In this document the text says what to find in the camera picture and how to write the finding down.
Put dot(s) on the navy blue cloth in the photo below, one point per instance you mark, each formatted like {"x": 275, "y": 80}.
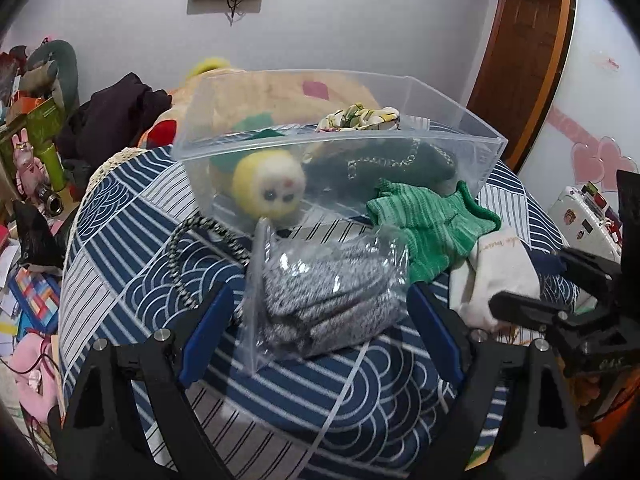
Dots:
{"x": 550, "y": 270}

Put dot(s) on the clear plastic storage bin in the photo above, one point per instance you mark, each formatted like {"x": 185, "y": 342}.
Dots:
{"x": 350, "y": 170}

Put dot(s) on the clear bag of grey knitwear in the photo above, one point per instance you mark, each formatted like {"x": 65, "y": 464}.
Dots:
{"x": 325, "y": 300}

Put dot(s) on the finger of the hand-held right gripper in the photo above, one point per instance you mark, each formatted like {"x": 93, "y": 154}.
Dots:
{"x": 520, "y": 307}
{"x": 587, "y": 267}

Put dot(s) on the floral fabric scrunchie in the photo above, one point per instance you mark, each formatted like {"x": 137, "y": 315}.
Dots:
{"x": 357, "y": 116}

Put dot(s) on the blue wave patterned blanket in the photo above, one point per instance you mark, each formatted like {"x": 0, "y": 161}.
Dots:
{"x": 140, "y": 260}

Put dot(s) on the large beige plush pillow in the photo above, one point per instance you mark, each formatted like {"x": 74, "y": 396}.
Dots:
{"x": 250, "y": 95}

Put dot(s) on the brown wooden door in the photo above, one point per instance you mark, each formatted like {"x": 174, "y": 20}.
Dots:
{"x": 525, "y": 60}

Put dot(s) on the pink plush toy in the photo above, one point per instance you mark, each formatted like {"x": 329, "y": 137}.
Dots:
{"x": 32, "y": 365}

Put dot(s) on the white suitcase with stickers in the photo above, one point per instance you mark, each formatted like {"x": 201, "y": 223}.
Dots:
{"x": 580, "y": 220}

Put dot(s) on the cream lace cloth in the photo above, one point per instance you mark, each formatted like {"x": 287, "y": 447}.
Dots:
{"x": 115, "y": 162}

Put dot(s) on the green cardboard box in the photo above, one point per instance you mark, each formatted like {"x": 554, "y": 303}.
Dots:
{"x": 42, "y": 120}

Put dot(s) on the dark clothing pile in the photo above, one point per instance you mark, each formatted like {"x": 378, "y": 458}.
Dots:
{"x": 115, "y": 115}

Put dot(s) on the green knitted cloth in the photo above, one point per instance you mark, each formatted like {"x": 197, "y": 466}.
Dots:
{"x": 430, "y": 230}

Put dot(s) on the pink bunny toy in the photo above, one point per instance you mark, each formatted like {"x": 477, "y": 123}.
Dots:
{"x": 27, "y": 165}

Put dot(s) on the yellow round plush toy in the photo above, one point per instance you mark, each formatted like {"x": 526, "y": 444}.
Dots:
{"x": 272, "y": 182}

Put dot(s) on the colourful checkered box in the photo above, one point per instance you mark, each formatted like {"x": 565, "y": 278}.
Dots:
{"x": 35, "y": 297}

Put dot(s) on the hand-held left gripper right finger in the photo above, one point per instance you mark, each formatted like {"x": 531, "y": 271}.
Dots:
{"x": 434, "y": 332}

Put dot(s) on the black bag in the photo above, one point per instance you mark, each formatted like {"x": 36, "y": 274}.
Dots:
{"x": 37, "y": 237}

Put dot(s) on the green bottle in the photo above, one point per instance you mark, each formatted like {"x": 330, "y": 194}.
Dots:
{"x": 54, "y": 165}

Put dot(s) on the white plastic strip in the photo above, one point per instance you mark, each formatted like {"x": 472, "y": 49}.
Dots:
{"x": 340, "y": 400}

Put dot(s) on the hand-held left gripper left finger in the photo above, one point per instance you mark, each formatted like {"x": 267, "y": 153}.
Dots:
{"x": 207, "y": 332}

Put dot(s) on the grey green plush toy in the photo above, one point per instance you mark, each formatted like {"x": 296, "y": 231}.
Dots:
{"x": 60, "y": 67}

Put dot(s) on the pink heart wall sticker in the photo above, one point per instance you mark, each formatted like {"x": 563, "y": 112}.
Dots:
{"x": 600, "y": 162}

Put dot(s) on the cream cloth bag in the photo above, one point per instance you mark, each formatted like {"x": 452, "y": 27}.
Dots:
{"x": 492, "y": 280}

